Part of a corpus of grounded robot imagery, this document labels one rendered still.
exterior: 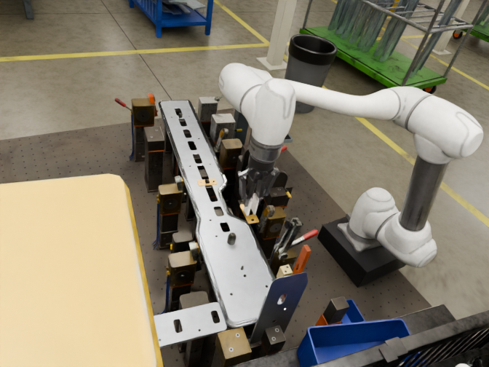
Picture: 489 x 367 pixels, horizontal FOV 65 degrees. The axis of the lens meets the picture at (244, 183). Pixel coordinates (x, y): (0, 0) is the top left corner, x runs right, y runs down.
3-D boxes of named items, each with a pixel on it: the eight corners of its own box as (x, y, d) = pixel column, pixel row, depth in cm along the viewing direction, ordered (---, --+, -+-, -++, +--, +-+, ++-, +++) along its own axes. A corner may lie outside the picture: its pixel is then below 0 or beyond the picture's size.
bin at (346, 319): (324, 314, 163) (331, 303, 157) (344, 309, 167) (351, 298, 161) (338, 338, 156) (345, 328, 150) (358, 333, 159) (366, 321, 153)
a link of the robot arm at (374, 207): (364, 211, 191) (378, 176, 178) (393, 235, 180) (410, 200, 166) (340, 221, 184) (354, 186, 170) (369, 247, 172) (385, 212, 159)
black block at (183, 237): (162, 279, 164) (164, 234, 144) (185, 274, 167) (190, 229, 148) (164, 290, 160) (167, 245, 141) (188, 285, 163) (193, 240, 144)
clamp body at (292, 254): (256, 299, 164) (274, 246, 141) (277, 294, 167) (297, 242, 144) (262, 313, 159) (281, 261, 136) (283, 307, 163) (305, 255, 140)
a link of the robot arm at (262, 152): (246, 127, 105) (242, 145, 109) (258, 148, 99) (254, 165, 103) (276, 125, 108) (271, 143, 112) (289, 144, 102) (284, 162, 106)
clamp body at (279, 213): (247, 265, 176) (263, 208, 152) (268, 261, 180) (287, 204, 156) (252, 277, 172) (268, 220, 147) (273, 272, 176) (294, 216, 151)
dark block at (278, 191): (249, 253, 181) (266, 188, 153) (263, 251, 183) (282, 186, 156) (252, 262, 177) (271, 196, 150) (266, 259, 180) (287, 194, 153)
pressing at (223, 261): (151, 101, 213) (151, 99, 212) (191, 100, 221) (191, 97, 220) (227, 330, 120) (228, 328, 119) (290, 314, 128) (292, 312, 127)
